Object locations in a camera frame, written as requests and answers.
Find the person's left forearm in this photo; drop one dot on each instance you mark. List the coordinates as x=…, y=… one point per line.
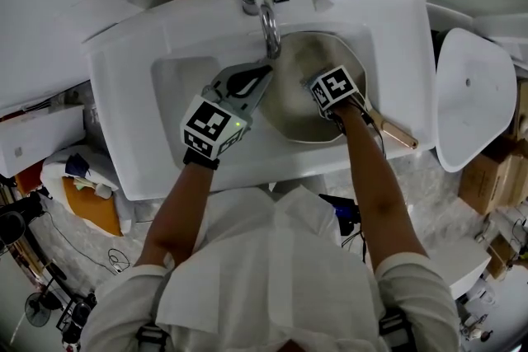
x=177, y=214

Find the white ceramic fixture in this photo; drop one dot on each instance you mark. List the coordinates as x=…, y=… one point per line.
x=511, y=29

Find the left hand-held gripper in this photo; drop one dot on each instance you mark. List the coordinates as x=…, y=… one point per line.
x=210, y=123

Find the black wristband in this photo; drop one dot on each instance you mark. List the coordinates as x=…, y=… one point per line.
x=202, y=161

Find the orange board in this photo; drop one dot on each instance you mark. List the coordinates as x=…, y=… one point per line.
x=95, y=210

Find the black swivel chair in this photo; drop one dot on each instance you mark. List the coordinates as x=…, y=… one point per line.
x=12, y=218

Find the white sink vanity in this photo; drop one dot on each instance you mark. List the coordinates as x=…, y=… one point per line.
x=136, y=95

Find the black device with blue screen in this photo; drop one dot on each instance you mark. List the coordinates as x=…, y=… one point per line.
x=342, y=210

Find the black and silver appliance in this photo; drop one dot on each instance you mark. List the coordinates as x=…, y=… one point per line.
x=78, y=315

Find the navy blue cloth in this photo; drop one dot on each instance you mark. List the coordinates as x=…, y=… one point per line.
x=77, y=165

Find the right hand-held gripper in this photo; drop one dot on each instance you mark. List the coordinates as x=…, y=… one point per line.
x=334, y=86

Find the white sack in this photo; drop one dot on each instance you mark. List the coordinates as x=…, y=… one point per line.
x=53, y=173

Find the small brown box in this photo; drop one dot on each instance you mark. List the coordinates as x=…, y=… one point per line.
x=521, y=111

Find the long white box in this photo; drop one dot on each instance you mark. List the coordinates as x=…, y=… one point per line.
x=41, y=140

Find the person's right forearm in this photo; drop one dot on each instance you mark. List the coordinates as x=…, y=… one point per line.
x=371, y=177

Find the black floor fan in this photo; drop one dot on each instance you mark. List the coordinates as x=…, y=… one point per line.
x=38, y=311

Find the large cardboard box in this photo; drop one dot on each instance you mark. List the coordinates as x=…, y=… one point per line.
x=482, y=185

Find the white cabinet panel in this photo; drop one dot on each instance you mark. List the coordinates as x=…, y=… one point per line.
x=462, y=268

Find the white loose ceramic basin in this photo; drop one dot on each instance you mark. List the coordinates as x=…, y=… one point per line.
x=466, y=115

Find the person's white shirt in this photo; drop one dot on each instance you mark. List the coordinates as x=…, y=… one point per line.
x=268, y=272

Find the chrome faucet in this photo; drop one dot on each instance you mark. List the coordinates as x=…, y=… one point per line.
x=270, y=24

